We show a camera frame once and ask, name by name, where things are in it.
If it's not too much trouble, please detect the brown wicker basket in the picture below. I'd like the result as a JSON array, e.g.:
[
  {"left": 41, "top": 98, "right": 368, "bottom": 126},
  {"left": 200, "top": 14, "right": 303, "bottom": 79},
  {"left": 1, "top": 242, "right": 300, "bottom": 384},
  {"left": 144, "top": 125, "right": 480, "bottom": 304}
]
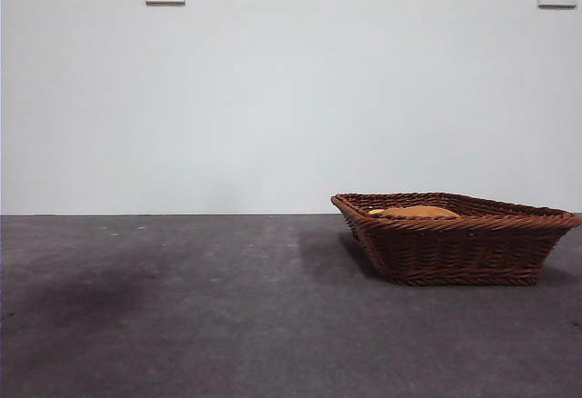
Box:
[{"left": 330, "top": 192, "right": 582, "bottom": 287}]

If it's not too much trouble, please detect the brown potato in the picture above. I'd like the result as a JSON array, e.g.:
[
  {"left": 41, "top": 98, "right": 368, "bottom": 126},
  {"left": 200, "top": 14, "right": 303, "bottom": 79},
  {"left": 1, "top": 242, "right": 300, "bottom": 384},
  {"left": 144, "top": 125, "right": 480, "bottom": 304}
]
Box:
[{"left": 379, "top": 205, "right": 459, "bottom": 220}]

